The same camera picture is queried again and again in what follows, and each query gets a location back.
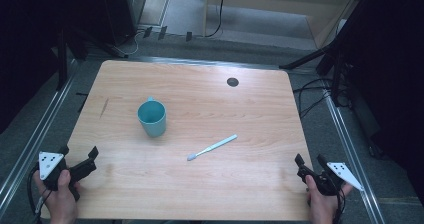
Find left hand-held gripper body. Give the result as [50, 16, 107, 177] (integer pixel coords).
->
[38, 149, 98, 202]

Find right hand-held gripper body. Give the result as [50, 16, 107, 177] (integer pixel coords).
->
[296, 161, 365, 197]

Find teal plastic cup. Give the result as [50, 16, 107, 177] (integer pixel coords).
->
[136, 96, 167, 139]

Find light blue toothbrush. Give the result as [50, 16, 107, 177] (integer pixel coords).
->
[186, 133, 239, 162]

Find person's right hand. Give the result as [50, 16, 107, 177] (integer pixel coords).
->
[304, 174, 354, 224]

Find person's left hand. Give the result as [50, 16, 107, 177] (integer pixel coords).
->
[32, 169, 82, 224]

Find black slanted stand leg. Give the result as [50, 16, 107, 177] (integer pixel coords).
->
[279, 43, 338, 70]

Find black cabinet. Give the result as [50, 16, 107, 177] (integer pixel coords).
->
[99, 0, 147, 47]

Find long metal floor rail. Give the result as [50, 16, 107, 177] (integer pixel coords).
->
[323, 88, 388, 224]
[0, 61, 78, 215]

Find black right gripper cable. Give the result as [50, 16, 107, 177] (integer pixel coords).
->
[332, 187, 347, 224]

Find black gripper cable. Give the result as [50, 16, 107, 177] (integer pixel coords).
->
[332, 187, 347, 224]
[27, 165, 46, 224]

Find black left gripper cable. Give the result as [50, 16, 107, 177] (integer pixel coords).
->
[27, 165, 46, 224]

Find black floor cables bundle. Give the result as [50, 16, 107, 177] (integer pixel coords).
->
[292, 78, 335, 119]

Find black upright stand post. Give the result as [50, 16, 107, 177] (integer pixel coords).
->
[55, 26, 70, 92]
[330, 48, 345, 107]

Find white floor cable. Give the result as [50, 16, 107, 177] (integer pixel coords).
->
[121, 31, 140, 57]

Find metal rail behind table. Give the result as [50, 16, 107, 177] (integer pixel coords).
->
[87, 55, 282, 70]

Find black hanging cable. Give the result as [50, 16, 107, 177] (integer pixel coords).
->
[204, 0, 228, 39]

